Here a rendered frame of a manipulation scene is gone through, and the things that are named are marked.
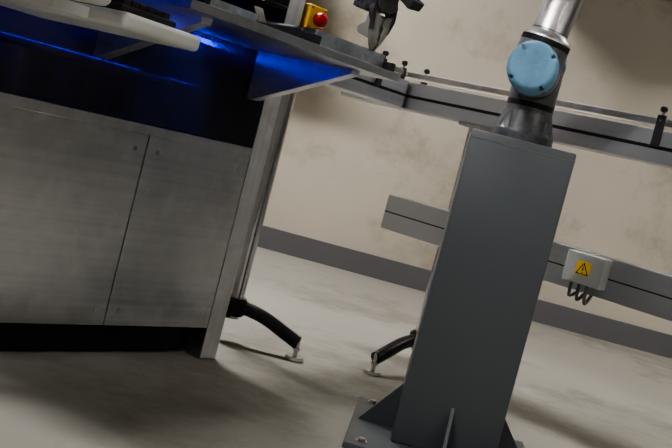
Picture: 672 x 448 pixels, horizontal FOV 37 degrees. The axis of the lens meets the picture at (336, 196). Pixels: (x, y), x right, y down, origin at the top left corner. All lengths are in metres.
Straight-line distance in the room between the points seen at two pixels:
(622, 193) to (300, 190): 1.74
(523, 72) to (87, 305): 1.18
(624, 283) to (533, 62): 0.88
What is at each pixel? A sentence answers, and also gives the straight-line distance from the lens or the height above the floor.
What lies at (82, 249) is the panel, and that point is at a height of 0.28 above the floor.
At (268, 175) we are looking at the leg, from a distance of 3.01.
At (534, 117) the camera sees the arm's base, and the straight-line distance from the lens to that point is 2.44.
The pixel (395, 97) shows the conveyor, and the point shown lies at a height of 0.87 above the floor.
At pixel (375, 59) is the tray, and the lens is 2.46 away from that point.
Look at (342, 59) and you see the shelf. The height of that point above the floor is 0.87.
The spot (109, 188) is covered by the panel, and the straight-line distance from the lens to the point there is 2.46.
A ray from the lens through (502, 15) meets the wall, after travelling 5.52.
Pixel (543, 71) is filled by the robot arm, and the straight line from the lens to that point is 2.30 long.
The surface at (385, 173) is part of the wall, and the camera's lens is 5.46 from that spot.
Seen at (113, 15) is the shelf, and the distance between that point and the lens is 1.77.
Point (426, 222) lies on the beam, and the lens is 3.28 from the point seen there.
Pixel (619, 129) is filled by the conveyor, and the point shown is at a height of 0.91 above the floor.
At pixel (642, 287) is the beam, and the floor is 0.50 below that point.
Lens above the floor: 0.68
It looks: 3 degrees down
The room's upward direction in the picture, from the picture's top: 14 degrees clockwise
